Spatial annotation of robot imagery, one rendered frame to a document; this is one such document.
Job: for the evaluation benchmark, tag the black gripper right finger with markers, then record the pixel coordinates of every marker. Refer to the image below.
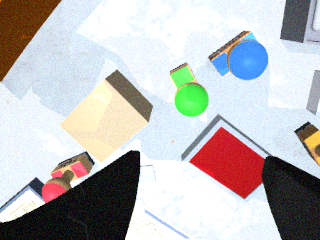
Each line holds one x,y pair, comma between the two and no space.
294,199

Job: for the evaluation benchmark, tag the wooden stamp with green top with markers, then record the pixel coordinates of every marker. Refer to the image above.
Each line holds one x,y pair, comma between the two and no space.
190,98

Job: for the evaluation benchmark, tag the yellow rubber stamp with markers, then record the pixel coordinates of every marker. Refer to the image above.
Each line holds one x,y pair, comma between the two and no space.
309,136

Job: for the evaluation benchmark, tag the grey open-top box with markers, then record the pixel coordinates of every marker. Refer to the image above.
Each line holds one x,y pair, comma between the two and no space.
301,21

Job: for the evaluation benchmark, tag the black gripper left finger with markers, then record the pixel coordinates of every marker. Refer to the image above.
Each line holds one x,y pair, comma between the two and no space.
99,208

